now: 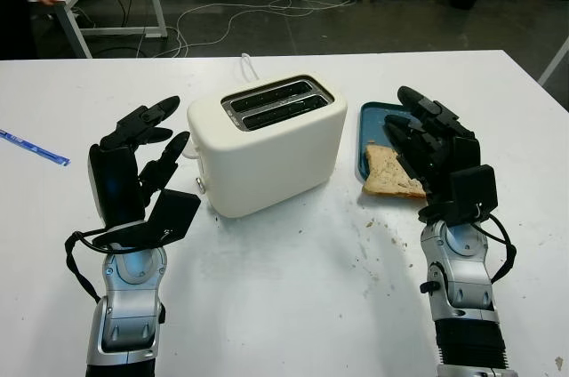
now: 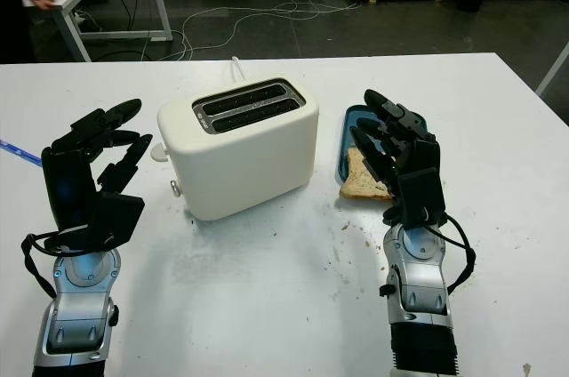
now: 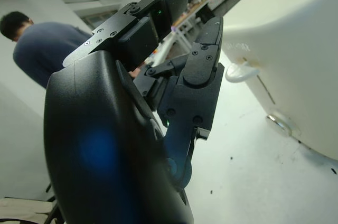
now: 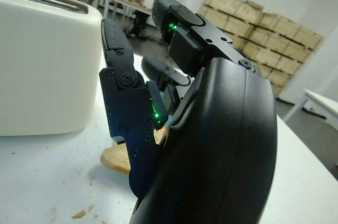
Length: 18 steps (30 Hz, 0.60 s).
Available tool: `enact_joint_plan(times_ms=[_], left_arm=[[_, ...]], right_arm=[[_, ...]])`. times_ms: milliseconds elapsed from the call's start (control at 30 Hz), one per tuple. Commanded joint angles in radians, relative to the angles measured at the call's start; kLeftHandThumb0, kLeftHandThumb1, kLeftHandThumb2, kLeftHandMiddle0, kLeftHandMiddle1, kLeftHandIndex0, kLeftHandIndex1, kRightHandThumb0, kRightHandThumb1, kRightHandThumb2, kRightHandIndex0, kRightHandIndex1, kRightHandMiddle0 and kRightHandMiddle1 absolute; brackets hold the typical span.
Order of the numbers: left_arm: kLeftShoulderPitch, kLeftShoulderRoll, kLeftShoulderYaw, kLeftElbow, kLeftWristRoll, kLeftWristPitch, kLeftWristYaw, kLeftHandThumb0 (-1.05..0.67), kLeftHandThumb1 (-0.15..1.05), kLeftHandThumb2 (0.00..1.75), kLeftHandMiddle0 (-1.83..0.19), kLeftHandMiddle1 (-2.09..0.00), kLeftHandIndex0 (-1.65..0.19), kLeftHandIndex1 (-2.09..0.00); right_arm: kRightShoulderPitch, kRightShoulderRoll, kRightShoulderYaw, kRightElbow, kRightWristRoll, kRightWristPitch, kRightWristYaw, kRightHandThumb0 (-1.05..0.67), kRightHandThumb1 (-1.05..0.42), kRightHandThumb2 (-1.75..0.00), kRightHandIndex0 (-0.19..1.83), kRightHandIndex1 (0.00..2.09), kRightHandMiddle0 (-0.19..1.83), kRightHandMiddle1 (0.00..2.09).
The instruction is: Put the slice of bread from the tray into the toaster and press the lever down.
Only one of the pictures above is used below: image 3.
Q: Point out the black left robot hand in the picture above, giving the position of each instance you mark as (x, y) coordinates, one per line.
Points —
(105, 129)

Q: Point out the white toaster lever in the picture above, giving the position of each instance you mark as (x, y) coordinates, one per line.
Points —
(237, 77)

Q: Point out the chrome toaster knob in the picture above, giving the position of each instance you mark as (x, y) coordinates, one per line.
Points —
(280, 125)

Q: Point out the cream white two-slot toaster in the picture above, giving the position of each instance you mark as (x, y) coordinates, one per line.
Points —
(290, 36)

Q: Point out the person in blue sweater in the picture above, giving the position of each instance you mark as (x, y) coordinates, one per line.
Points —
(45, 49)

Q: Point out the beige chair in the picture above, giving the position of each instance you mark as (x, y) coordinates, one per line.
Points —
(21, 208)

